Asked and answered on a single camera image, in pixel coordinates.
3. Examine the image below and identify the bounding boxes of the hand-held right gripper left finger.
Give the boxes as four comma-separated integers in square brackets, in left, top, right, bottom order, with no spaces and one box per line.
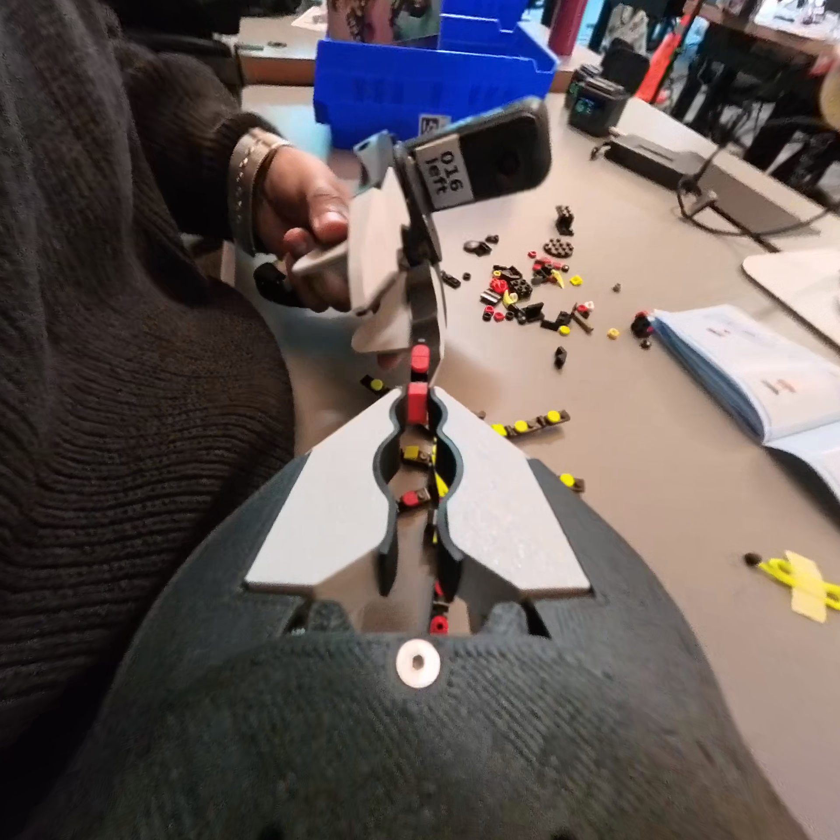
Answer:
[243,387,404,618]

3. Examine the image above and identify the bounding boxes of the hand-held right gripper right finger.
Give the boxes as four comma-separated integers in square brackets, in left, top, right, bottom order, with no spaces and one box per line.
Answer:
[428,387,593,621]

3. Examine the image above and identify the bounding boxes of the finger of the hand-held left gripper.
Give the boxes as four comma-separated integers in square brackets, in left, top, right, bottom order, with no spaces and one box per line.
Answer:
[346,169,416,357]
[408,261,452,386]

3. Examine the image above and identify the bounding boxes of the pile of lego pieces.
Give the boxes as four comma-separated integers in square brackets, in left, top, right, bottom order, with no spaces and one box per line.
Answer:
[440,205,657,371]

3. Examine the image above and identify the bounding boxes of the black yellow lego spider model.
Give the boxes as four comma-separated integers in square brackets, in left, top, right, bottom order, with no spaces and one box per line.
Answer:
[360,374,586,639]

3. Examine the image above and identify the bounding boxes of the light blue instruction booklet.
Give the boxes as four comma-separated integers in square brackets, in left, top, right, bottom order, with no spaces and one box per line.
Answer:
[650,303,840,508]

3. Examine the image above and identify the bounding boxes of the person's left forearm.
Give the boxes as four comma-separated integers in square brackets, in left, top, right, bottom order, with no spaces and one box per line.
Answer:
[108,39,277,245]

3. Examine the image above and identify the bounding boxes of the printed lego box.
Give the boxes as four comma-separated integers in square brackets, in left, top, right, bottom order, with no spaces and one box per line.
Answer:
[326,0,442,50]

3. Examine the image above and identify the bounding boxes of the person's left hand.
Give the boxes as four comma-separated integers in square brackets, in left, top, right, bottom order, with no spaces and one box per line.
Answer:
[256,154,355,315]

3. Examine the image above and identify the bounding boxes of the blue plastic bin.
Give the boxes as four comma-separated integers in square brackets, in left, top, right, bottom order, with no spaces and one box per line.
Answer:
[314,23,560,151]
[438,0,534,55]

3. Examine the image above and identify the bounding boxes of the black charger device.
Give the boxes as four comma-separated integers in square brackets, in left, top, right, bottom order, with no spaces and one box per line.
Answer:
[566,64,632,139]

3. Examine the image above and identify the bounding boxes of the red bottle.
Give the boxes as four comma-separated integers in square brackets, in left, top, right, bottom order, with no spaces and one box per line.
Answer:
[548,0,590,57]

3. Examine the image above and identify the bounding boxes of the studded wristband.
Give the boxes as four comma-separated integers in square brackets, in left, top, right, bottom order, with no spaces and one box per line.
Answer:
[226,128,294,258]

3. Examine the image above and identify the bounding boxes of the yellow tape piece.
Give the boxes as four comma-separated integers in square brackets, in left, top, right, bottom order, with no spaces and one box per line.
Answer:
[784,550,831,624]

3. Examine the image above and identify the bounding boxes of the white desk stand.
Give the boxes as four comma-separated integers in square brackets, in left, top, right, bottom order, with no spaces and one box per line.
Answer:
[742,248,840,350]

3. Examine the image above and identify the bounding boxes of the black cable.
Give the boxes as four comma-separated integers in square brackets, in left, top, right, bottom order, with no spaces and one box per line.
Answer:
[675,120,840,254]

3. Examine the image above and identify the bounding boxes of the yellow elastic string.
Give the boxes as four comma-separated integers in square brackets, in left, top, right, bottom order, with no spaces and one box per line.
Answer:
[743,551,840,608]

